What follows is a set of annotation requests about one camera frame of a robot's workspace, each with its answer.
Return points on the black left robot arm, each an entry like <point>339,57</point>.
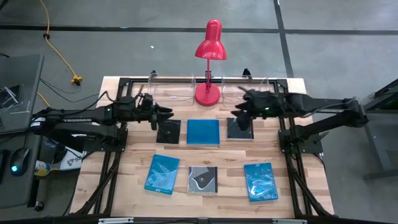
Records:
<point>77,120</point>

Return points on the black CD jewel case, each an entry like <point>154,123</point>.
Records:
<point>169,133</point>
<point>231,134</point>

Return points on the blue printed disc case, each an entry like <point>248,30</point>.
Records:
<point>161,174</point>
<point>260,182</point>

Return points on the silver metal bracket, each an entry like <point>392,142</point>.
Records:
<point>115,221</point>
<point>289,221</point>

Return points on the yellow-capped bottle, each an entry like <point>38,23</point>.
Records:
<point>42,168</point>

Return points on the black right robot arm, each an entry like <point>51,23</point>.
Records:
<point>311,104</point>

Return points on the spare clear jewel case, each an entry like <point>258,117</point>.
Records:
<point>11,96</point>

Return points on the black computer mouse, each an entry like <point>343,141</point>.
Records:
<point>20,158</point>

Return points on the plain blue disc case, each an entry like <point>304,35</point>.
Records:
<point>203,132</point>

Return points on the grey patterned CD jewel case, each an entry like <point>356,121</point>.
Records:
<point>202,180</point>

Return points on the grey metal desk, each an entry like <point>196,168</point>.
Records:
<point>374,140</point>

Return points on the clear plastic bin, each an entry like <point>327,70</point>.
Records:
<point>174,90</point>
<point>231,91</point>

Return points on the black caster wheel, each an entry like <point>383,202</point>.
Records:
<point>39,206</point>

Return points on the black keyboard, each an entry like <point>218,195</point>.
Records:
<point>3,168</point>

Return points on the red desk lamp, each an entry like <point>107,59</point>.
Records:
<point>211,46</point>

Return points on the white printed box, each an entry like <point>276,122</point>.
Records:
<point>74,161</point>

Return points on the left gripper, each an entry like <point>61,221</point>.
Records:
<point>146,113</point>

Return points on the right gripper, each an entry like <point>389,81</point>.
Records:
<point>262,105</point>

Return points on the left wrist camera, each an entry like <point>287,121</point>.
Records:
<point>148,100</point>

